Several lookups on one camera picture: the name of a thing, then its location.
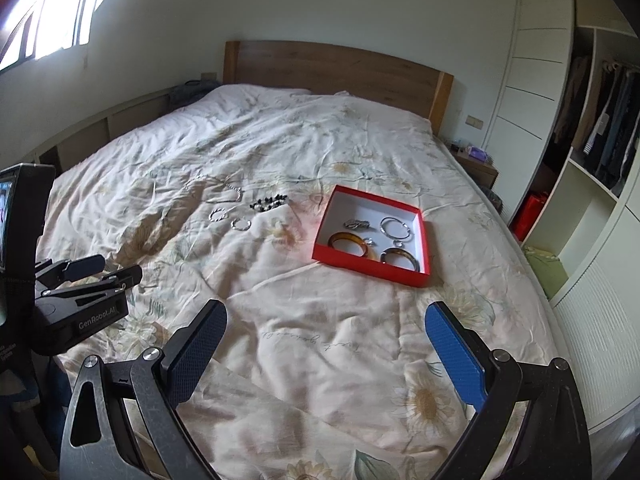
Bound brown tortoiseshell bangle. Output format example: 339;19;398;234
380;247;421;272

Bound white wardrobe doors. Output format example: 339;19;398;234
492;0;576;173

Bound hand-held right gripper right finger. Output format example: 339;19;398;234
424;301;594;480

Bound window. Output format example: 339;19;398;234
0;0;137;74

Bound dark bag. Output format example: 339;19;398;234
170;80;222;108

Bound green cloth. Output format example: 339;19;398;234
522;246;570;298

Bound open white closet shelves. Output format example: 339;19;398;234
507;25;640;436

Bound wooden nightstand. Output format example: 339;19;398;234
449;144;500;189

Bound hanging clothes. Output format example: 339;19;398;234
552;56;640;197

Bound silver metal bangle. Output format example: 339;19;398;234
380;216;412;239

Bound wooden headboard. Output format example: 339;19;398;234
223;40;455;137

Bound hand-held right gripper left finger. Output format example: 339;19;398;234
59;299;229;480

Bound low bedside cabinet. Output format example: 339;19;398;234
31;86;177;173

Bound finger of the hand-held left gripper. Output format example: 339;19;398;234
49;265;144;304
34;254;106;286

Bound silver necklace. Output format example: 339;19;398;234
185;172;246;206

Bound red bag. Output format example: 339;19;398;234
515;192;548;241

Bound amber resin bangle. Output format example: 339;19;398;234
327;231;380;262

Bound red cardboard box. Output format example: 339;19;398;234
311;185;431;288

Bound black bead bracelet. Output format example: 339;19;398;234
248;192;290;213

